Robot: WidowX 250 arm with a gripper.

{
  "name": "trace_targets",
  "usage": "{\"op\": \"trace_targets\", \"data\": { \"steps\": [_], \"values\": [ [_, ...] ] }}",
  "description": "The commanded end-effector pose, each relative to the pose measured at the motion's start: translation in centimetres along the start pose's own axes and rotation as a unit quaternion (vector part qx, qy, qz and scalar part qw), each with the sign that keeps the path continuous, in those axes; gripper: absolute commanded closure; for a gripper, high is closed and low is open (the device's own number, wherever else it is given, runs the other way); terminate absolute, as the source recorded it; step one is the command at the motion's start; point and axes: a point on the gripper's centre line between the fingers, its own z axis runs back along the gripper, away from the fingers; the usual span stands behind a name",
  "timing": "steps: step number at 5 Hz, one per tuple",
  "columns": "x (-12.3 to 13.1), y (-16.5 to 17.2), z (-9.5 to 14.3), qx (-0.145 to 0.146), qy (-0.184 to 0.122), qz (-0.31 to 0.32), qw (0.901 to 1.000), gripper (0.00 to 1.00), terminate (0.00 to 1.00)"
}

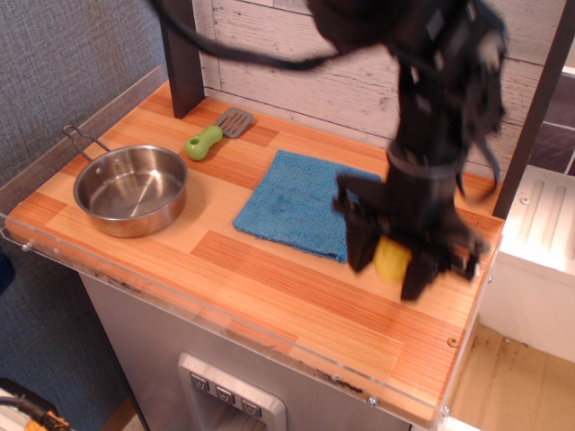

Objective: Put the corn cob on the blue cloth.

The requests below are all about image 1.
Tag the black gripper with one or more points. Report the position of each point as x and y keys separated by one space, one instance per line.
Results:
x=415 y=206

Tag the yellow plastic corn cob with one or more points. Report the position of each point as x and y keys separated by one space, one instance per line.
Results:
x=391 y=260

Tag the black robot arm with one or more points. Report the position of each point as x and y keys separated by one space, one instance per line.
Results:
x=449 y=55

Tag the blue cloth napkin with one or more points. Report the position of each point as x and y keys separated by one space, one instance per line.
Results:
x=292 y=205

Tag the white toy sink unit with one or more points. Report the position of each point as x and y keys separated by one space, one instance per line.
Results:
x=529 y=293

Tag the silver dispenser button panel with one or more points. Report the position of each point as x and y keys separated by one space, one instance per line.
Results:
x=218 y=400

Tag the grey toy fridge cabinet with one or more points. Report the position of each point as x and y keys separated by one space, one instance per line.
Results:
x=148 y=341

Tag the stainless steel pan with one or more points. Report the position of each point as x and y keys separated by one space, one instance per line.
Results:
x=131 y=191

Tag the orange object bottom left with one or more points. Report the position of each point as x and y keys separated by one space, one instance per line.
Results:
x=47 y=422

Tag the clear acrylic edge guard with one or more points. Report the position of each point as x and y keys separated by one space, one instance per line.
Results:
x=313 y=314

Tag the green handled grey spatula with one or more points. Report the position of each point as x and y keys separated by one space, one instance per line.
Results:
x=232 y=123

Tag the dark vertical post right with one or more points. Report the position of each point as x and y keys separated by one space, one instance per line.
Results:
x=544 y=91

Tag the dark vertical post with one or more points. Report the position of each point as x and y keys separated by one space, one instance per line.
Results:
x=182 y=59
x=544 y=91

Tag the dark vertical post left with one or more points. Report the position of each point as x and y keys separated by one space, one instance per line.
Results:
x=182 y=59

